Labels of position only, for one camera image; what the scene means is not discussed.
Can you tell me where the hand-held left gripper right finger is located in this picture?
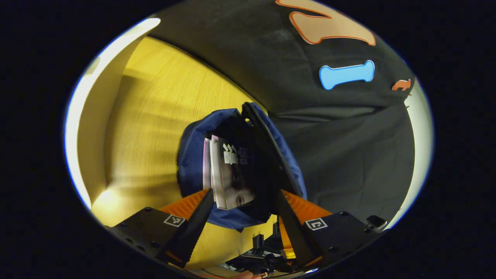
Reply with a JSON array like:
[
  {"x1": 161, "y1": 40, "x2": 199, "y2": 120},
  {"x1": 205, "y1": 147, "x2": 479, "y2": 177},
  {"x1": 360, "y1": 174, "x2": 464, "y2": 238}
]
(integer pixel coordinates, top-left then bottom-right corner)
[{"x1": 274, "y1": 189, "x2": 382, "y2": 270}]

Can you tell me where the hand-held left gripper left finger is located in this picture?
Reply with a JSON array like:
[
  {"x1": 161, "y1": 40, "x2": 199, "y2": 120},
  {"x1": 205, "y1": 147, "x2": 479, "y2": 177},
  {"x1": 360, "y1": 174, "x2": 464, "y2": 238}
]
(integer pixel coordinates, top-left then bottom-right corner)
[{"x1": 105, "y1": 189, "x2": 215, "y2": 269}]

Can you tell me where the grey white book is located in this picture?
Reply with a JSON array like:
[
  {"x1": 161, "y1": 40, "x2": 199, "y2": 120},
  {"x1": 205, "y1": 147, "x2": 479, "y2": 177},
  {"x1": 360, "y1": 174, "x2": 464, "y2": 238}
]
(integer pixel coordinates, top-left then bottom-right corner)
[{"x1": 209, "y1": 135, "x2": 258, "y2": 210}]

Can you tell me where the pink book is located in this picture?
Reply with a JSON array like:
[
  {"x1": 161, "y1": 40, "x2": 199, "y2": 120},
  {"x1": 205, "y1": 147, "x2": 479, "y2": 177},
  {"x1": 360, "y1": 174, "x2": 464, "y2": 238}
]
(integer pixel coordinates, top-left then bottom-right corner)
[{"x1": 203, "y1": 136, "x2": 218, "y2": 191}]

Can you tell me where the blue schoolbag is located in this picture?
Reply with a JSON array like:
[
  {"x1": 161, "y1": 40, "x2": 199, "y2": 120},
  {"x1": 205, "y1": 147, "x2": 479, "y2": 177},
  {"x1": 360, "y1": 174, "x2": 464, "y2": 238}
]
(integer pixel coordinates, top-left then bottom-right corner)
[{"x1": 177, "y1": 102, "x2": 308, "y2": 230}]

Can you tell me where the black backdrop cloth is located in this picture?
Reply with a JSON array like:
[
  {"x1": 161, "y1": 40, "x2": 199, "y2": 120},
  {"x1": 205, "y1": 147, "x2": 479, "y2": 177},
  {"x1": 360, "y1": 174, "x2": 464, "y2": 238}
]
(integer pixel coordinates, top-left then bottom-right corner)
[{"x1": 149, "y1": 0, "x2": 417, "y2": 229}]

